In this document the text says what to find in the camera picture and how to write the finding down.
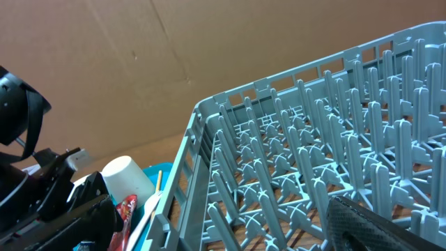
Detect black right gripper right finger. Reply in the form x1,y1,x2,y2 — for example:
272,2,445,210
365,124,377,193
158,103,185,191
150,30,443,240
327,197,445,251

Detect white plastic fork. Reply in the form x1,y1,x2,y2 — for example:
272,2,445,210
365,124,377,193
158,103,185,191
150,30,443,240
125,191,162,251

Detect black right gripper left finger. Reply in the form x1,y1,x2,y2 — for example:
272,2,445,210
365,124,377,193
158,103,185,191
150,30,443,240
1,195,122,250

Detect grey dishwasher rack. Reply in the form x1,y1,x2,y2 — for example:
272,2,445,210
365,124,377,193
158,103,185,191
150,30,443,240
142,21,445,250

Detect wooden chopstick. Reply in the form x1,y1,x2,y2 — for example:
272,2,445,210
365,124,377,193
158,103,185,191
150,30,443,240
150,170,163,224

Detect white upside-down cup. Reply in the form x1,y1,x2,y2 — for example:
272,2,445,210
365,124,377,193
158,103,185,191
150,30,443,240
101,155,155,208

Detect red snack wrapper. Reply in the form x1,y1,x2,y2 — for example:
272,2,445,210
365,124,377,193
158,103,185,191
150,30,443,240
106,194,139,251

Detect teal plastic tray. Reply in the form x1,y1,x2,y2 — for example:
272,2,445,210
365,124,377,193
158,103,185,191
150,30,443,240
130,162,173,250

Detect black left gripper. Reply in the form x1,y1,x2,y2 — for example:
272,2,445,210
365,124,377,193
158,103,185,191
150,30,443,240
1,148,108,240

